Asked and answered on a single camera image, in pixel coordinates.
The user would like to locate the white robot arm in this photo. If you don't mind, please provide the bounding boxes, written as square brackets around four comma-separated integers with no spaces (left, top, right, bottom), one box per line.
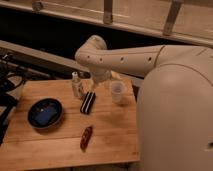
[75,35,213,171]

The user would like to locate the translucent plastic cup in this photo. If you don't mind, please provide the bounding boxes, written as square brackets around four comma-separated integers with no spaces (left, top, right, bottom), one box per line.
[110,81,126,104]

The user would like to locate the small clear bottle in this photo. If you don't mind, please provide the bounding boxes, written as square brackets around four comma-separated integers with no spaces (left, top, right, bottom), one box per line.
[72,72,84,99]

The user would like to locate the black white striped block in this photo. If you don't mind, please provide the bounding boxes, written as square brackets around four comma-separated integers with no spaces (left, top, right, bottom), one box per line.
[80,92,96,114]

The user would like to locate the dark bowl with blue inside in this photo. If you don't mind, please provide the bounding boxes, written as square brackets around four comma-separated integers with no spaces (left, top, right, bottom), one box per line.
[27,98,63,129]

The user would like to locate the black cables at left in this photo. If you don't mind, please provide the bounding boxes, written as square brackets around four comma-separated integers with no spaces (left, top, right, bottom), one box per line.
[0,53,28,146]

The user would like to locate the metal railing frame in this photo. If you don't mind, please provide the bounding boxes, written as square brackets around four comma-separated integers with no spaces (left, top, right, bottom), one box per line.
[0,0,213,48]

